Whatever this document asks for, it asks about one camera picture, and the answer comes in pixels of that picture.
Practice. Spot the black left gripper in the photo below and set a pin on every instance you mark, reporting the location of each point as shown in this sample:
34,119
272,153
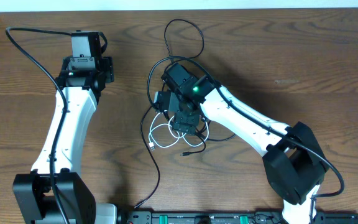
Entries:
109,68

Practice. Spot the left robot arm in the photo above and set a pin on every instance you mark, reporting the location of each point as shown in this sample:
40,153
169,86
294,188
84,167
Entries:
53,191

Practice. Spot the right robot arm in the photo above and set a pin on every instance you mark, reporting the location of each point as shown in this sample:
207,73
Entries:
293,160

